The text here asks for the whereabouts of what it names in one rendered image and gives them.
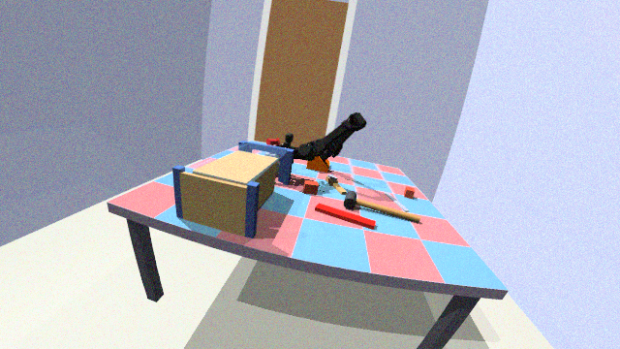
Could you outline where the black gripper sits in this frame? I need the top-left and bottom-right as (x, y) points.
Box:
(275, 133), (300, 159)

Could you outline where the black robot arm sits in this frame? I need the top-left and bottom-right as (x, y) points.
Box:
(298, 112), (366, 162)

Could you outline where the black-headed mallet with wooden handle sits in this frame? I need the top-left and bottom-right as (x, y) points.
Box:
(344, 191), (420, 222)

